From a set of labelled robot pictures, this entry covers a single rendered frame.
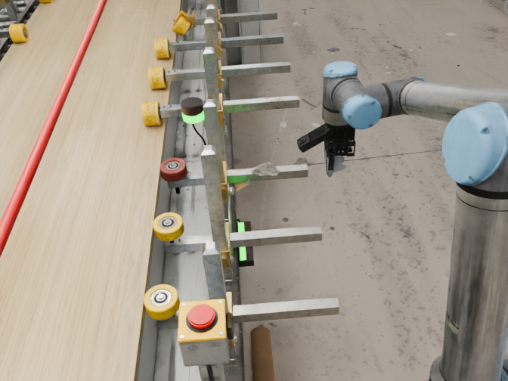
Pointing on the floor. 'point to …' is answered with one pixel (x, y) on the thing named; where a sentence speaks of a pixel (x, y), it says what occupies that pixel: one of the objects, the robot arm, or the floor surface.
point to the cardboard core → (261, 354)
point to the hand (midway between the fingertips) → (327, 173)
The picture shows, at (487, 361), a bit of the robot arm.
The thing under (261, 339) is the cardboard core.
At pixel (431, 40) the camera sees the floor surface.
